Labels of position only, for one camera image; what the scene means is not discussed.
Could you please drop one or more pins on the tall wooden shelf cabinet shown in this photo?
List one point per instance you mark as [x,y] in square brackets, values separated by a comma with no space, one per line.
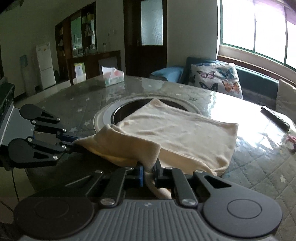
[67,46]

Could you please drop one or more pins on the tissue box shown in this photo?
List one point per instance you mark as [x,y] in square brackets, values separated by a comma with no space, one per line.
[113,78]

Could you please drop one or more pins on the black remote control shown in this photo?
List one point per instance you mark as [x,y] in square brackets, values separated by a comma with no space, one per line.
[275,117]

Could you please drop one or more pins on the black round hot plate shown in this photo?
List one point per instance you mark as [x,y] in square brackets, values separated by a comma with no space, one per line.
[126,111]

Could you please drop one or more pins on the white refrigerator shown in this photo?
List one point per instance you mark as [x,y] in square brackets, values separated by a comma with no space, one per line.
[46,69]

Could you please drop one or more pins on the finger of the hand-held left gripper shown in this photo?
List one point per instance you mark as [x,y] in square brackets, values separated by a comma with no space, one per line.
[50,147]
[53,126]

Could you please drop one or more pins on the teal sofa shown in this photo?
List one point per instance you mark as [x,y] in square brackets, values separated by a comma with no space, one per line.
[254,78]

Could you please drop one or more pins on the grey pillow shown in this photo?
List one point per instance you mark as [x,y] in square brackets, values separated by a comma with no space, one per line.
[286,97]

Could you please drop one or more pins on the butterfly print pillow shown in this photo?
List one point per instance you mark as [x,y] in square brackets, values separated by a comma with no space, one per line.
[215,78]

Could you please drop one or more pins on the water dispenser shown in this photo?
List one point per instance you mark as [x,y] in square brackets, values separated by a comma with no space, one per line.
[26,78]

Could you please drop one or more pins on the window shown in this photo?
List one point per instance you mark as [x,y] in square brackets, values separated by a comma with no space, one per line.
[242,23]

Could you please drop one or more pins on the dark wooden low cabinet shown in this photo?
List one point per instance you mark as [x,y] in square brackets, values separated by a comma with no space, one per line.
[92,64]

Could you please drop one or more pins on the cream garment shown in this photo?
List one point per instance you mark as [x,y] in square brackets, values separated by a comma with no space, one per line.
[175,132]

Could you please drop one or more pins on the dark wooden door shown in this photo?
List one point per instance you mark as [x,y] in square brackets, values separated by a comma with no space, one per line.
[131,58]

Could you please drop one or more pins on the blue cushion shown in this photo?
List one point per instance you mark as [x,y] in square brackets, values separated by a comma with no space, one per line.
[168,73]

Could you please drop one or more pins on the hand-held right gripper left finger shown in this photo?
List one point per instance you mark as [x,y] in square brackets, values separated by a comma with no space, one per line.
[140,177]

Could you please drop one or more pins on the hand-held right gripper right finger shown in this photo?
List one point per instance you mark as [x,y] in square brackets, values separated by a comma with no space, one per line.
[157,178]

